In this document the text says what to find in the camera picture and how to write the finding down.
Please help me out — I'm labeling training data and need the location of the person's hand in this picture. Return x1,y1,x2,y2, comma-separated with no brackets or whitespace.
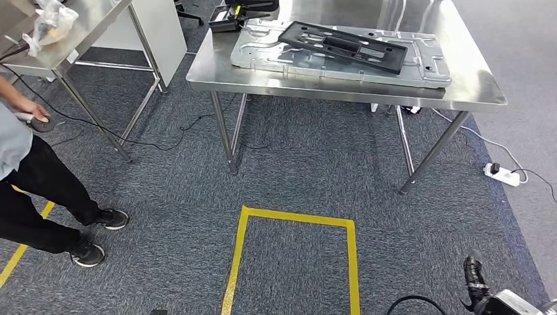
15,97,51,124

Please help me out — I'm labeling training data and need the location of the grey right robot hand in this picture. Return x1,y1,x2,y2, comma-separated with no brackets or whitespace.
461,249,492,313

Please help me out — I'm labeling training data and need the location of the dark grey handheld controller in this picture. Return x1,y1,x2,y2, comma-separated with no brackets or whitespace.
15,112,56,133

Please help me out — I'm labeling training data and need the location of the black plastic car part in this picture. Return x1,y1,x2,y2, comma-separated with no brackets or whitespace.
278,20,409,75

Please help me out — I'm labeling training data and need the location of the stainless steel workbench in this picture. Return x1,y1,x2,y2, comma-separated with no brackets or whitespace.
185,0,508,195

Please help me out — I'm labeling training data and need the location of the person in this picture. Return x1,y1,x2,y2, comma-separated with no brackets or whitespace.
0,75,130,268

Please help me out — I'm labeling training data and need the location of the stainless steel side table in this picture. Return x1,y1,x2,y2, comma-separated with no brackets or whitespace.
0,0,170,164

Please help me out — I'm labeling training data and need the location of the clear plastic bag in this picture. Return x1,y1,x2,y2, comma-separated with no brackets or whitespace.
22,0,80,58

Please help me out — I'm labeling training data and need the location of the white power strip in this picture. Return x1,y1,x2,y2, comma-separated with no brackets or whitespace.
483,162,522,188

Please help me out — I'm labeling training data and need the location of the yellow floor tape square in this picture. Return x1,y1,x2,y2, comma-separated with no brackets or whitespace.
0,184,56,289
220,205,362,315

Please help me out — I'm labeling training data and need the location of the white board panel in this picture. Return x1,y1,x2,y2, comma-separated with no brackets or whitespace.
92,0,189,89

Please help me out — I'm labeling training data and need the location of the black office chair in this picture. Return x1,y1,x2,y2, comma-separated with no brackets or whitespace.
173,0,204,26

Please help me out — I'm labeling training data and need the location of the black tool with yellow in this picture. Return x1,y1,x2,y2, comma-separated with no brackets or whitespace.
208,3,272,34

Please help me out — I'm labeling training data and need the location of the stamped sheet metal panel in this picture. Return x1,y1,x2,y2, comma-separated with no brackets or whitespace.
229,19,453,89

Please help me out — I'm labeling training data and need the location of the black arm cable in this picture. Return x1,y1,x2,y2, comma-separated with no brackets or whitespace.
386,295,449,315

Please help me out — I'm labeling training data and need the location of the black floor cable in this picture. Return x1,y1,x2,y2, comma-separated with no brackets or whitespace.
511,168,557,204
0,62,238,152

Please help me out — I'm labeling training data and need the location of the white power cable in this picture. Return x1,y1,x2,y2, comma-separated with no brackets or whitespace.
430,108,530,185

